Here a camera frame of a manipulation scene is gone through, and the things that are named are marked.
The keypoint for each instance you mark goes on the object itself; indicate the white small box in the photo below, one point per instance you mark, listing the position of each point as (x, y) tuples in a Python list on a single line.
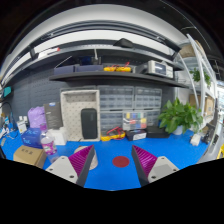
[(60, 136)]

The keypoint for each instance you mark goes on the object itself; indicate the clear drawer organizer cabinet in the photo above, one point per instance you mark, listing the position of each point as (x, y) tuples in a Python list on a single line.
[(115, 100)]

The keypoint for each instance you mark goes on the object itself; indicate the black flat device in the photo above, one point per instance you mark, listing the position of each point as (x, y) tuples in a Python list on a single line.
[(156, 132)]

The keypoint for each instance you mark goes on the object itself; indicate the colourful parts organizer box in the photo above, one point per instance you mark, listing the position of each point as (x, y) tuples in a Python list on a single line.
[(134, 120)]

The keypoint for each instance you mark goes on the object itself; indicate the white metal rack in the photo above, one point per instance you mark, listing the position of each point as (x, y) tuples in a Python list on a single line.
[(199, 76)]

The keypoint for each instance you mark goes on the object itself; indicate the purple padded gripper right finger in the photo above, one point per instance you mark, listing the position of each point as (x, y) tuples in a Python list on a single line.
[(149, 167)]

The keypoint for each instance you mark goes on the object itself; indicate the yellow red multimeter on table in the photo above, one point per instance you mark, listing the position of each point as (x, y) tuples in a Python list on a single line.
[(116, 133)]

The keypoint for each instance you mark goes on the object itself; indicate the white cup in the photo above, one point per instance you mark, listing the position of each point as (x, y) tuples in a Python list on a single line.
[(94, 162)]

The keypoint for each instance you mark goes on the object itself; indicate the green potted plant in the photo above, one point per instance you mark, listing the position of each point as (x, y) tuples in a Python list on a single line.
[(176, 114)]

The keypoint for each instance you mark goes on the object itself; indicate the brown cardboard box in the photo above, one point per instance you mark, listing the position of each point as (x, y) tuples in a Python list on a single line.
[(30, 155)]

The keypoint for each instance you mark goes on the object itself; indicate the clear plastic water bottle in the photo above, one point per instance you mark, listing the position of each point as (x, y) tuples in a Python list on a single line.
[(47, 141)]

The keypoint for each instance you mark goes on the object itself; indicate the blue table mat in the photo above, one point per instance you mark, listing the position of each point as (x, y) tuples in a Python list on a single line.
[(106, 176)]

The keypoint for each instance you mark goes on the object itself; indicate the black box with label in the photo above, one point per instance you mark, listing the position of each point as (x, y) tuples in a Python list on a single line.
[(133, 135)]

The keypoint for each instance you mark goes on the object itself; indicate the black rectangular speaker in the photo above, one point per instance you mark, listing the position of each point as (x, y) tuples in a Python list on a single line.
[(89, 123)]

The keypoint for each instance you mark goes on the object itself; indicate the dark grey booklet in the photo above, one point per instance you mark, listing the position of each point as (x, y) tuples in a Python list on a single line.
[(53, 115)]

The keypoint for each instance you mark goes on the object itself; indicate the purple plastic bag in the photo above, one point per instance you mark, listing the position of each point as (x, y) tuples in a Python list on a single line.
[(36, 117)]

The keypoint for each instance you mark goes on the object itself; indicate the red round marker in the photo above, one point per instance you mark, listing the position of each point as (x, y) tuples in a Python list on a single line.
[(120, 161)]

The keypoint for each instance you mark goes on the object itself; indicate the white pegboard panel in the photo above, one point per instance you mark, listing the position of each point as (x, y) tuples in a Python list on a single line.
[(72, 102)]

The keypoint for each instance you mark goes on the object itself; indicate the dark grey wall shelf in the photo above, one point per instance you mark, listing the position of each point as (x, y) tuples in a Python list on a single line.
[(117, 76)]

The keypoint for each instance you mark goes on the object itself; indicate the white grey printer device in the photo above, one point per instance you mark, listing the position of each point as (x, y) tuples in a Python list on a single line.
[(155, 68)]

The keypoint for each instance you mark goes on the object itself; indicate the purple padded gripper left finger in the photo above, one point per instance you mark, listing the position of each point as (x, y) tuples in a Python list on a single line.
[(74, 168)]

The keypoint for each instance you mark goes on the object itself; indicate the dark blue box on shelf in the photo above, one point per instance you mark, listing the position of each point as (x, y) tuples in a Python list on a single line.
[(77, 68)]

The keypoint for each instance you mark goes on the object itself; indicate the yellow tool on shelf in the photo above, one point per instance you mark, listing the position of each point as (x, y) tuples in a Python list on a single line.
[(118, 68)]

